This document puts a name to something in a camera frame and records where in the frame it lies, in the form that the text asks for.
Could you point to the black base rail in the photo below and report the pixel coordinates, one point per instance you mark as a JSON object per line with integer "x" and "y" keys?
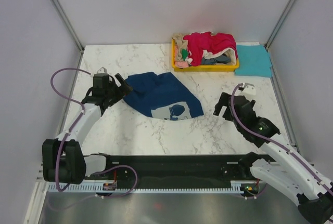
{"x": 188, "y": 171}

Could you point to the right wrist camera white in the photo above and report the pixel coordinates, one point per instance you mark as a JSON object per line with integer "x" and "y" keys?
{"x": 248, "y": 91}

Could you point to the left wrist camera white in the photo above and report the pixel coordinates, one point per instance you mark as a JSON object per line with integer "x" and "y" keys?
{"x": 102, "y": 70}

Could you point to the right aluminium frame post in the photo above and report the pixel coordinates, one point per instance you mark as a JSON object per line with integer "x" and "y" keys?
{"x": 279, "y": 24}

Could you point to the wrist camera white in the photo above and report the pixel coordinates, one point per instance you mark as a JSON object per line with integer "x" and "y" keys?
{"x": 102, "y": 70}
{"x": 248, "y": 91}

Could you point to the white slotted cable duct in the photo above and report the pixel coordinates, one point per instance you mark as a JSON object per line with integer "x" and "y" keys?
{"x": 103, "y": 187}

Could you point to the left aluminium frame post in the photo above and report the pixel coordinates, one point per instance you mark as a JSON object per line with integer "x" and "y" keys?
{"x": 63, "y": 16}

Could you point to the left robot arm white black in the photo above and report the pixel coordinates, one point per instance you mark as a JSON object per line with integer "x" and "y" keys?
{"x": 62, "y": 158}

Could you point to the red t-shirt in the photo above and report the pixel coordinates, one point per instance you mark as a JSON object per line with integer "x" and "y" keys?
{"x": 211, "y": 43}

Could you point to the grey blue garment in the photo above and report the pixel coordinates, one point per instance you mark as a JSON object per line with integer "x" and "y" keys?
{"x": 222, "y": 59}

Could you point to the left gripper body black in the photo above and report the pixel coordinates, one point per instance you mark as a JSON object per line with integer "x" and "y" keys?
{"x": 114, "y": 93}

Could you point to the yellow plastic bin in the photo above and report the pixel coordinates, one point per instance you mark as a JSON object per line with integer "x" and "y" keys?
{"x": 203, "y": 68}

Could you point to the navy blue printed t-shirt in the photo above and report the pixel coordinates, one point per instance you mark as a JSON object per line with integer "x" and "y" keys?
{"x": 162, "y": 96}

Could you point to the pink cloth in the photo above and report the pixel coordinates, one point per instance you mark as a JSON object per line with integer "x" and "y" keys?
{"x": 182, "y": 64}

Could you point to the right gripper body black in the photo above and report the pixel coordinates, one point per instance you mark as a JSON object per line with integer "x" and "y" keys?
{"x": 227, "y": 115}

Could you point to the beige white green shirt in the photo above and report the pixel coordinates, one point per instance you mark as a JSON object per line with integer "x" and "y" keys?
{"x": 181, "y": 45}

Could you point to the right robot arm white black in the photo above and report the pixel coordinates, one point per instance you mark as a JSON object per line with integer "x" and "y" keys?
{"x": 300, "y": 181}

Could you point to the aluminium frame post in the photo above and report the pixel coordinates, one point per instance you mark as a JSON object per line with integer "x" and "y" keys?
{"x": 63, "y": 16}
{"x": 279, "y": 24}

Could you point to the folded teal t-shirt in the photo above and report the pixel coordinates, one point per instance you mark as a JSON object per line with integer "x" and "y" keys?
{"x": 254, "y": 61}

